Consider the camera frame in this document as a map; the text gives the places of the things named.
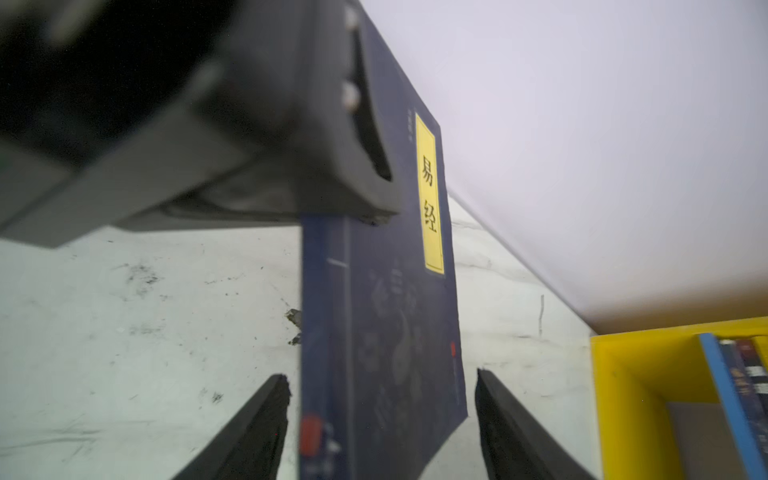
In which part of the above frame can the dark blue file underneath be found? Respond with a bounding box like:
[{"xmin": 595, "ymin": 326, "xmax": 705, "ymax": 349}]
[{"xmin": 298, "ymin": 13, "xmax": 467, "ymax": 479}]

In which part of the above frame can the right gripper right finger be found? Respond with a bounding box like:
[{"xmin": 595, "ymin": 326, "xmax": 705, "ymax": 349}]
[{"xmin": 475, "ymin": 369, "xmax": 594, "ymax": 480}]

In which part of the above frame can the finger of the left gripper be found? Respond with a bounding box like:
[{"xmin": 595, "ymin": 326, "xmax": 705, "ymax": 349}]
[{"xmin": 299, "ymin": 1, "xmax": 402, "ymax": 220}]

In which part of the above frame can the dark old man cover book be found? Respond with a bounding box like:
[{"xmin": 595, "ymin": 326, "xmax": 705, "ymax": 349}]
[{"xmin": 718, "ymin": 339, "xmax": 767, "ymax": 463}]

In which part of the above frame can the black wolf cover book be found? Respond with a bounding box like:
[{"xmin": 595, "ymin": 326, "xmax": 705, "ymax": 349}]
[{"xmin": 736, "ymin": 338, "xmax": 767, "ymax": 414}]

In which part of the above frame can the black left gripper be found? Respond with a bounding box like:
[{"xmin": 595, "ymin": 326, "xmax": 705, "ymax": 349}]
[{"xmin": 1, "ymin": 1, "xmax": 360, "ymax": 248}]

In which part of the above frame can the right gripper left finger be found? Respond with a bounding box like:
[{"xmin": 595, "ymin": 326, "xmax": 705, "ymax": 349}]
[{"xmin": 175, "ymin": 374, "xmax": 291, "ymax": 480}]

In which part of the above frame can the yellow pink blue bookshelf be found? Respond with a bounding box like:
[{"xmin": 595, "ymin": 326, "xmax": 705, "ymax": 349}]
[{"xmin": 591, "ymin": 317, "xmax": 767, "ymax": 479}]

